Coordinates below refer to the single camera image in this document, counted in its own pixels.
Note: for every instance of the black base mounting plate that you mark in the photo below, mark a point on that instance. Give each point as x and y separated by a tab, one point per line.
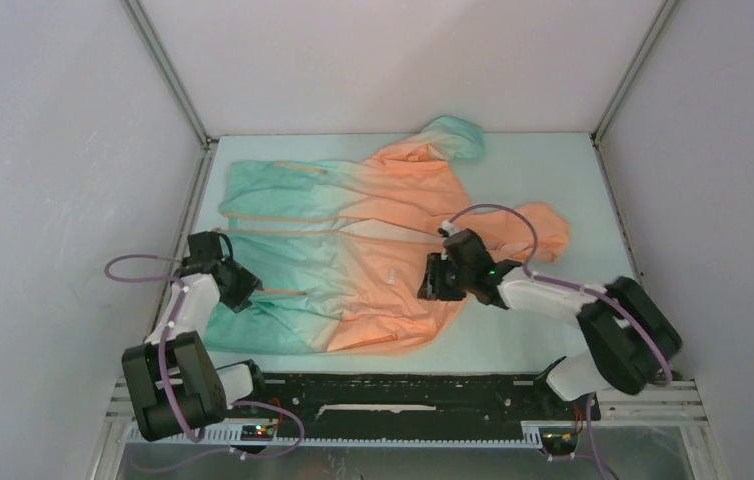
494	408

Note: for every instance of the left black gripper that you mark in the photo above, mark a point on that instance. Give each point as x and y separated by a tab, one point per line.
248	283

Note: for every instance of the light foam table mat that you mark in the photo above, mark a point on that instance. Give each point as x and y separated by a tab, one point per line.
417	252

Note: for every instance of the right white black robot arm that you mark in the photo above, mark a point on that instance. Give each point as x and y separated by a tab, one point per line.
630	342

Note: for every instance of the teal and orange gradient jacket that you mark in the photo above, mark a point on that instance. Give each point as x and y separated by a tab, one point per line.
364	265

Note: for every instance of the aluminium frame rail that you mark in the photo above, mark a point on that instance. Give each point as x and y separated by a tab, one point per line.
677	406

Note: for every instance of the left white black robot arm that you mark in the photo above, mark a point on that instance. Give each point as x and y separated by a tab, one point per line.
173	385

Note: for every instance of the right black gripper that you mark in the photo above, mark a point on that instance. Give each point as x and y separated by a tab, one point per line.
432	287

